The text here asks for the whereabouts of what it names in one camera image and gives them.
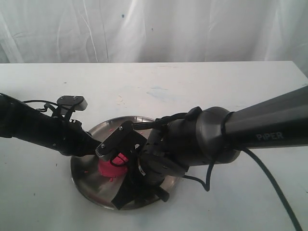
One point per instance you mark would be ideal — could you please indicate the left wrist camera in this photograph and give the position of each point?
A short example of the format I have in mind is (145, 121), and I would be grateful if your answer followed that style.
(76, 103)

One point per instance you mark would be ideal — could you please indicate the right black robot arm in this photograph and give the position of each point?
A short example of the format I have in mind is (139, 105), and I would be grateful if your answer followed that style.
(217, 136)

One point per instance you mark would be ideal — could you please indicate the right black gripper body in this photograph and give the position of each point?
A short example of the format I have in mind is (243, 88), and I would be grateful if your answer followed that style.
(156, 162)

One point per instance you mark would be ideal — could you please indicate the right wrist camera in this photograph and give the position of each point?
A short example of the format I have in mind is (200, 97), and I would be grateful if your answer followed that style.
(122, 146)

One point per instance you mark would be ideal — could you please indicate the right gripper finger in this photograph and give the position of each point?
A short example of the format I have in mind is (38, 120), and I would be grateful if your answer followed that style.
(162, 194)

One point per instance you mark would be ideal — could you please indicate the white backdrop curtain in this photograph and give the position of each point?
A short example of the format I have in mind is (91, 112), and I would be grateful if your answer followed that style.
(119, 31)

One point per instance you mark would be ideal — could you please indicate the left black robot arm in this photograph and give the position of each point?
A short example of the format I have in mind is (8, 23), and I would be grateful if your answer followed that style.
(51, 127)

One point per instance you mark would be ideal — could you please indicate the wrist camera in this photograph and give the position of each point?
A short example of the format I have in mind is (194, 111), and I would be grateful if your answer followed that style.
(122, 146)
(76, 103)

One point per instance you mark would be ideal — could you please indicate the pink clay mound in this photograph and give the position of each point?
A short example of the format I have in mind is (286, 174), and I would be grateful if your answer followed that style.
(114, 169)

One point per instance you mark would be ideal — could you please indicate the round steel plate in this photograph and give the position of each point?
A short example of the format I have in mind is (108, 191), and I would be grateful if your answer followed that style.
(84, 170)

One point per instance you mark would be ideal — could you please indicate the black knife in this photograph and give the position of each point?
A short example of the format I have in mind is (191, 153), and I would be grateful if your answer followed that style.
(133, 192)

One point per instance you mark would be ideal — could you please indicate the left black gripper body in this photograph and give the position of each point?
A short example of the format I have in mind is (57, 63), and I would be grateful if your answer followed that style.
(70, 139)

